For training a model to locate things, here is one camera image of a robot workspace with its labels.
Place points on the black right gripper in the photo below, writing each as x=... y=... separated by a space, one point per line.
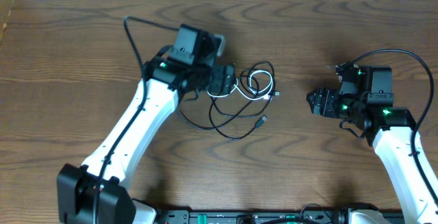
x=325 y=97

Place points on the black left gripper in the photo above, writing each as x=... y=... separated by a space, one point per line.
x=223 y=80

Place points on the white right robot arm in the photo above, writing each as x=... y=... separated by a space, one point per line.
x=365 y=99

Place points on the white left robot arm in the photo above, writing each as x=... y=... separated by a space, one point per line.
x=97 y=191

